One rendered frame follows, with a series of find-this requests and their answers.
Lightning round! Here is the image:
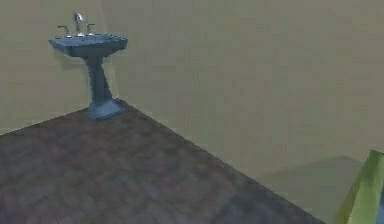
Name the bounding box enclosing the grey pedestal sink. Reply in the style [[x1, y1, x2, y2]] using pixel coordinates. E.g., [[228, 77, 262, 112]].
[[48, 32, 129, 121]]

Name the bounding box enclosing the green slanted panel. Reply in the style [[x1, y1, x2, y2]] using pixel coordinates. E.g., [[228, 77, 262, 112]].
[[334, 149, 384, 224]]

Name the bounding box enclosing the silver sink faucet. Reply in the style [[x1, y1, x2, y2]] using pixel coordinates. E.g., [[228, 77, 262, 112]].
[[57, 11, 96, 37]]

